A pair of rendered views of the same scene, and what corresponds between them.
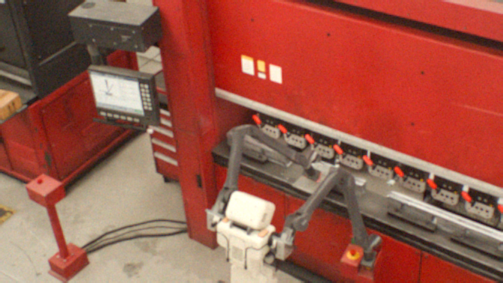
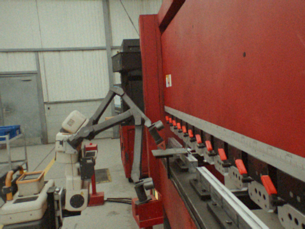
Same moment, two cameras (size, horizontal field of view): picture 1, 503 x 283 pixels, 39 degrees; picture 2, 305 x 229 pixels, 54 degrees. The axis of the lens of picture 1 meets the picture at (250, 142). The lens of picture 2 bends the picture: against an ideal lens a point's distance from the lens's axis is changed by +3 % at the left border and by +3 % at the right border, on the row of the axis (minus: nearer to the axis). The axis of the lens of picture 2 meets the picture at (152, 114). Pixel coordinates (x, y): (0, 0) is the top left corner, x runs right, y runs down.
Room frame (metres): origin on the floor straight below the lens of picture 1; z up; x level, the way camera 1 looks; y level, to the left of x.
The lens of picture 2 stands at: (1.68, -1.98, 1.53)
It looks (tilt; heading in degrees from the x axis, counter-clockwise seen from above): 5 degrees down; 45
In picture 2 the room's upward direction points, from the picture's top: 4 degrees counter-clockwise
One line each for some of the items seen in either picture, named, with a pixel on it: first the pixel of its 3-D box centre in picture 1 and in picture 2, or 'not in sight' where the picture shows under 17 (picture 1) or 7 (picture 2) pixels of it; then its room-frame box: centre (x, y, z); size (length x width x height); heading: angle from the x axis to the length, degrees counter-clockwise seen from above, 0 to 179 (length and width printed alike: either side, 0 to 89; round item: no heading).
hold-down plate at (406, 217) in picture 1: (412, 219); (199, 188); (3.10, -0.91, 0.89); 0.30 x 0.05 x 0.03; 51
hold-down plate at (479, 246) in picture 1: (477, 245); (221, 217); (2.85, -1.22, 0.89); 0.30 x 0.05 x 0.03; 51
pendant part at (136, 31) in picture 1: (124, 71); (127, 89); (3.99, 0.76, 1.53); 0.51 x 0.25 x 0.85; 65
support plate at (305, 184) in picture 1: (316, 179); (168, 151); (3.42, -0.38, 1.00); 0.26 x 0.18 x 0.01; 141
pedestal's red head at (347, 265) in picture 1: (361, 260); (146, 205); (2.95, -0.59, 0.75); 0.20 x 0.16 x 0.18; 62
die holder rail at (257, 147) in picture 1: (258, 147); (175, 146); (3.88, -0.05, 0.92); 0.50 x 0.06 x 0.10; 51
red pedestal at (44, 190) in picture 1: (56, 226); (92, 173); (3.82, 1.42, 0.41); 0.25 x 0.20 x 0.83; 141
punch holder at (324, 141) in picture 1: (325, 141); (184, 127); (3.54, -0.46, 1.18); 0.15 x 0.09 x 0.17; 51
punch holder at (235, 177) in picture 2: not in sight; (244, 165); (2.78, -1.38, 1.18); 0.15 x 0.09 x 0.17; 51
